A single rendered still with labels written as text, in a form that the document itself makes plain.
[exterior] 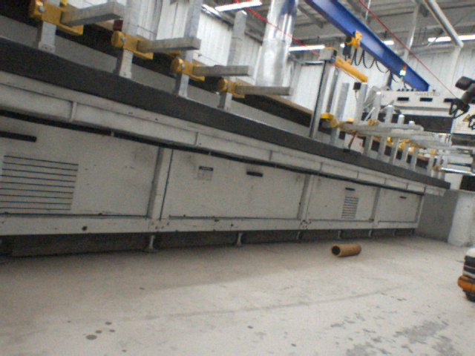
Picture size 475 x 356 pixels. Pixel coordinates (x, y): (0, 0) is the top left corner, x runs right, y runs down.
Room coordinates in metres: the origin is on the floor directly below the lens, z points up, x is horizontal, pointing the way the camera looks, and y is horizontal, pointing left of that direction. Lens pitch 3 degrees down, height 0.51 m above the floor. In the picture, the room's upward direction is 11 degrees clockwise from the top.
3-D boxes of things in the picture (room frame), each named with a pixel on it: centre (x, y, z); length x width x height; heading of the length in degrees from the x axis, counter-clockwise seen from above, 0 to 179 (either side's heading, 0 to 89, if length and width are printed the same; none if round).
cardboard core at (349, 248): (2.63, -0.78, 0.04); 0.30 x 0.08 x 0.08; 139
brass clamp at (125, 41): (1.35, 0.46, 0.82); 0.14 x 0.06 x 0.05; 139
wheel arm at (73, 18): (1.11, 0.54, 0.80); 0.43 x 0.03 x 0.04; 49
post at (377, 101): (2.84, -0.84, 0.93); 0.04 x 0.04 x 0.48; 49
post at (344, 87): (2.46, -0.51, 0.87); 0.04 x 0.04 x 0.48; 49
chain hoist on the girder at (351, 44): (7.64, -1.55, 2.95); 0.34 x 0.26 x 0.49; 139
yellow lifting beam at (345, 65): (7.64, -1.55, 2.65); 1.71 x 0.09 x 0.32; 139
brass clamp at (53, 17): (1.16, 0.62, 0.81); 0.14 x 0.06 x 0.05; 139
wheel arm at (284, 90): (1.68, 0.05, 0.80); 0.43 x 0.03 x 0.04; 49
